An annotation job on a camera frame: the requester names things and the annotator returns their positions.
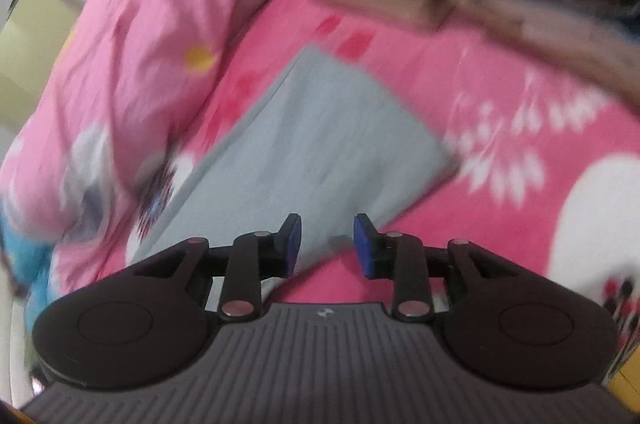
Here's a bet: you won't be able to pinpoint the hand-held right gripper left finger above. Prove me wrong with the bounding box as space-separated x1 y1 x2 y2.
132 213 303 321

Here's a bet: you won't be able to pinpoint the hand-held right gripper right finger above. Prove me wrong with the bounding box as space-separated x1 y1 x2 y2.
353 213 516 324

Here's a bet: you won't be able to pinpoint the grey sweatpants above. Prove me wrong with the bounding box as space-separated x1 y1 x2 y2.
132 44 461 305

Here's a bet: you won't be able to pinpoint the pink and teal floral duvet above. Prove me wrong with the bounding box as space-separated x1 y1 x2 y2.
0 0 301 335

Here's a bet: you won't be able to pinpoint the beige folded pants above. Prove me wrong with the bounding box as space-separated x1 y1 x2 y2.
450 0 640 107

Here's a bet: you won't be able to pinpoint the yellow-green wardrobe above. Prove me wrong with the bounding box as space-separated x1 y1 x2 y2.
0 0 83 140

